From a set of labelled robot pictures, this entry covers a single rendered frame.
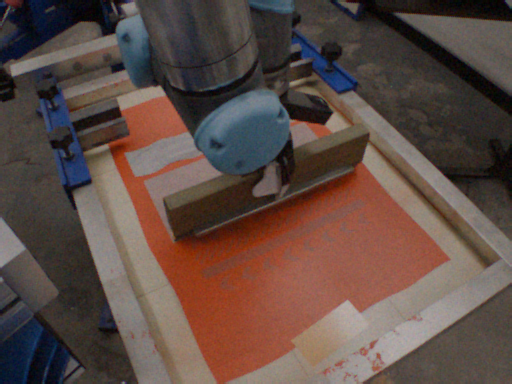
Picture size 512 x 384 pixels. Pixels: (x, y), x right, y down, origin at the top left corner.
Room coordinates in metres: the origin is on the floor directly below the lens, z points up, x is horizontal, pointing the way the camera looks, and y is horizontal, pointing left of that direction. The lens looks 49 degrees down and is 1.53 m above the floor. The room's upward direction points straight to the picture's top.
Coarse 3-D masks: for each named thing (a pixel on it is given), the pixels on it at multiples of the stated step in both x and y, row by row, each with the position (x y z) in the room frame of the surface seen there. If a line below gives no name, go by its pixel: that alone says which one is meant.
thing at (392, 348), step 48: (96, 96) 0.74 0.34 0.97; (336, 96) 0.72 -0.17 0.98; (384, 144) 0.58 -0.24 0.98; (96, 192) 0.46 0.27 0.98; (432, 192) 0.47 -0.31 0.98; (96, 240) 0.36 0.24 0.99; (480, 240) 0.36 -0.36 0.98; (480, 288) 0.27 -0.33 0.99; (144, 336) 0.21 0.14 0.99; (384, 336) 0.21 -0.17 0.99; (432, 336) 0.21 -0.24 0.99
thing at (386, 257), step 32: (320, 128) 0.65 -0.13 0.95; (384, 192) 0.49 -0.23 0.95; (384, 224) 0.42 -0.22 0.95; (416, 224) 0.42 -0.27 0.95; (320, 256) 0.36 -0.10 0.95; (352, 256) 0.36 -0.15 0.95; (384, 256) 0.36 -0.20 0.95; (416, 256) 0.35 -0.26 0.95; (448, 256) 0.35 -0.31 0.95; (352, 288) 0.30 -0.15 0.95; (384, 288) 0.30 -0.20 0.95
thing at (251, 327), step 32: (160, 96) 0.76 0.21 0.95; (160, 128) 0.66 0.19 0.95; (192, 160) 0.56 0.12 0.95; (128, 192) 0.49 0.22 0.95; (160, 192) 0.49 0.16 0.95; (160, 224) 0.42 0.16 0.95; (160, 256) 0.36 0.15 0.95; (192, 256) 0.36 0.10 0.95; (192, 288) 0.30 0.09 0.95; (256, 288) 0.30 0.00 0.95; (288, 288) 0.30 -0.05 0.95; (320, 288) 0.30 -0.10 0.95; (192, 320) 0.25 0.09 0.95; (224, 320) 0.25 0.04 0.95; (256, 320) 0.25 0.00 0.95; (288, 320) 0.25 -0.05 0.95; (224, 352) 0.20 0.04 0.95; (256, 352) 0.20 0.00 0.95; (288, 352) 0.20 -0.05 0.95
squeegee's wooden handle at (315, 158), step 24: (312, 144) 0.50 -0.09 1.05; (336, 144) 0.51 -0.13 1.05; (360, 144) 0.53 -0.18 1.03; (312, 168) 0.48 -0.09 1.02; (336, 168) 0.51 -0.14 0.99; (192, 192) 0.40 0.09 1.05; (216, 192) 0.41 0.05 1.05; (240, 192) 0.42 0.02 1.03; (168, 216) 0.38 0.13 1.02; (192, 216) 0.39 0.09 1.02; (216, 216) 0.40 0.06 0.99
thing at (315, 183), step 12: (348, 168) 0.51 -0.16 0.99; (312, 180) 0.48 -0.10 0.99; (324, 180) 0.49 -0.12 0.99; (288, 192) 0.46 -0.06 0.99; (300, 192) 0.46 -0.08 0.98; (264, 204) 0.43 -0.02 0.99; (276, 204) 0.44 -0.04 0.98; (228, 216) 0.41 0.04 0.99; (240, 216) 0.41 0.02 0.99; (204, 228) 0.39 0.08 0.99; (216, 228) 0.39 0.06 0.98
